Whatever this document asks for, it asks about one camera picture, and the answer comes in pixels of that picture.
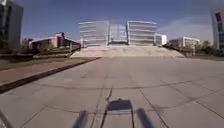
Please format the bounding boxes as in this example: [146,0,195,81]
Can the dark kerb strip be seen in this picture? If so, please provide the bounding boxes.
[0,57,102,95]

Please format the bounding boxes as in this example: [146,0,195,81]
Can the grass strip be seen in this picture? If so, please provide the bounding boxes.
[0,56,73,71]

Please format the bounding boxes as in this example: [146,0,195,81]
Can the low white building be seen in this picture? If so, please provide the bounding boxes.
[168,36,202,49]

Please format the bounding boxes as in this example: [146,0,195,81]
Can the tall glass building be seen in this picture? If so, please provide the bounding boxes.
[209,2,224,52]

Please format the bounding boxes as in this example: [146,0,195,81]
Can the grey stone slab plaza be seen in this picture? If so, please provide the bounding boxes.
[0,55,224,128]

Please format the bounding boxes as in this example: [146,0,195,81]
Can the dark tall building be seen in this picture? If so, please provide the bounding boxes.
[0,0,25,54]

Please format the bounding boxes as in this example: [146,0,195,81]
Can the white banded glass building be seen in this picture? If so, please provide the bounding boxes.
[77,20,158,47]

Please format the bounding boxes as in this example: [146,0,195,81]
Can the wide pale stone steps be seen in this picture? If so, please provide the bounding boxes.
[69,44,186,60]

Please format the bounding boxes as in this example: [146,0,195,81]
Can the small white building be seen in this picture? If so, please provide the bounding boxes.
[154,33,168,47]

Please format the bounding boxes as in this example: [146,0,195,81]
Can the reddish paved strip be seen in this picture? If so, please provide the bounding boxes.
[0,57,92,86]

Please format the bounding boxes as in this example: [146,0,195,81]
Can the low red brick building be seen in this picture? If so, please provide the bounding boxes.
[28,32,81,52]

